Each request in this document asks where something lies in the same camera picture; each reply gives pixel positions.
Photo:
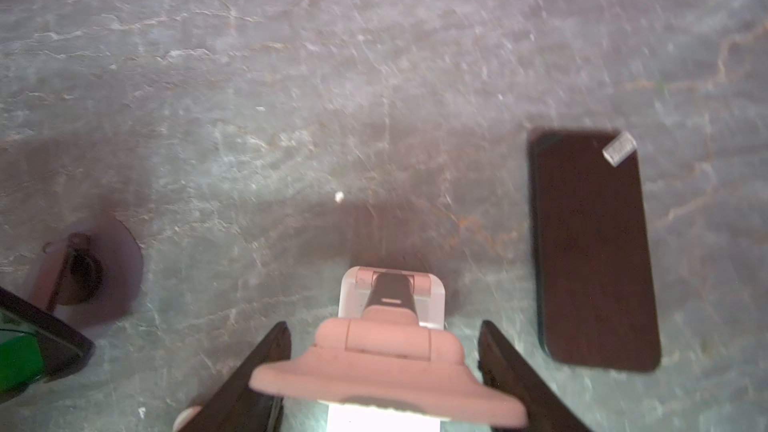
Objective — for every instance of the black phone with right sticker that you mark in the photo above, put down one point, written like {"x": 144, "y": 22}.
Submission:
{"x": 594, "y": 282}

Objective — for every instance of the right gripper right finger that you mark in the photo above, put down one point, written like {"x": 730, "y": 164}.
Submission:
{"x": 503, "y": 368}

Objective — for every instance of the white phone stand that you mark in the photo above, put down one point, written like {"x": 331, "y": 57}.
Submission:
{"x": 387, "y": 363}

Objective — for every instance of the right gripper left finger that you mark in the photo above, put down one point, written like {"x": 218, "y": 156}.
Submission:
{"x": 235, "y": 406}

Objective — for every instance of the black phone far left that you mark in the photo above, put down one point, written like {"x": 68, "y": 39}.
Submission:
{"x": 36, "y": 346}

